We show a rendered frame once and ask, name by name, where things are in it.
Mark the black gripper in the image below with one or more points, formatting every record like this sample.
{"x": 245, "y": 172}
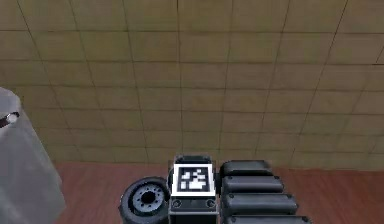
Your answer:
{"x": 146, "y": 200}

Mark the grey cabinet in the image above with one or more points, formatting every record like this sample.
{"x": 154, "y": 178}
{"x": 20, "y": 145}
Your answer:
{"x": 23, "y": 173}

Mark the dark round cabinet knob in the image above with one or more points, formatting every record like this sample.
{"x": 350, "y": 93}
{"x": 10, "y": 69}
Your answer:
{"x": 8, "y": 118}

